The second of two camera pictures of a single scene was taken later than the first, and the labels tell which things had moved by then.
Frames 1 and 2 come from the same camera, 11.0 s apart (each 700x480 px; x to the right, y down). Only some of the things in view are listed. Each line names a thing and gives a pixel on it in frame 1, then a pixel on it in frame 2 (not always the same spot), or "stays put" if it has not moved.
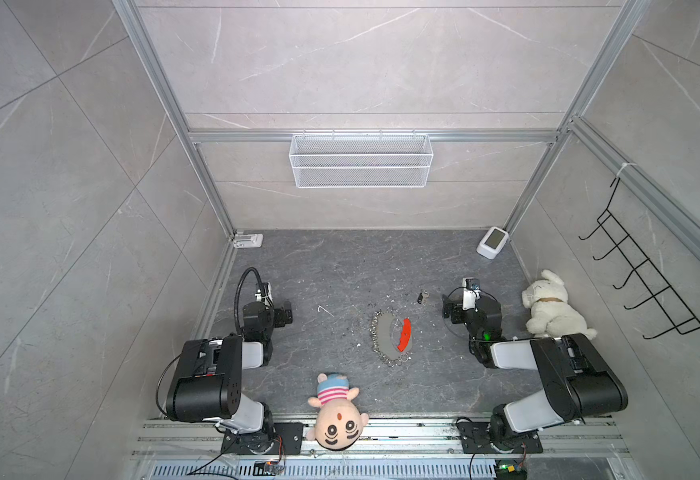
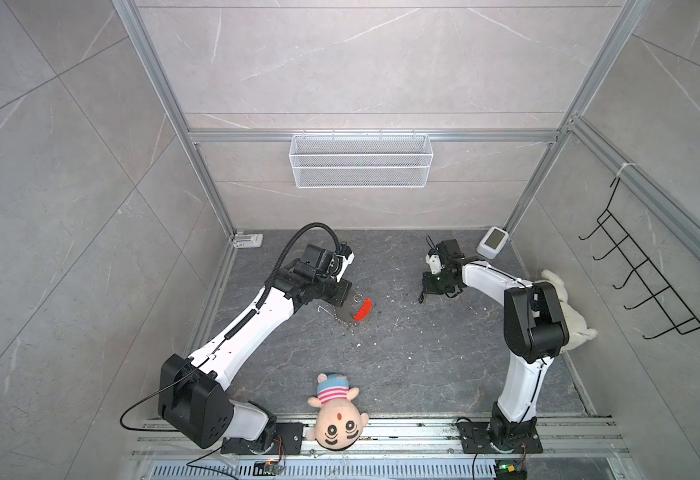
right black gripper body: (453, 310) -> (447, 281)
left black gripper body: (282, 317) -> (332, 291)
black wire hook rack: (677, 311) stays put
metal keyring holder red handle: (391, 337) -> (354, 308)
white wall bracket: (248, 240) stays put
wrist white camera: (468, 295) -> (435, 263)
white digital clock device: (493, 242) stays put
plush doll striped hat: (339, 422) stays put
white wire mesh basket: (361, 161) stays put
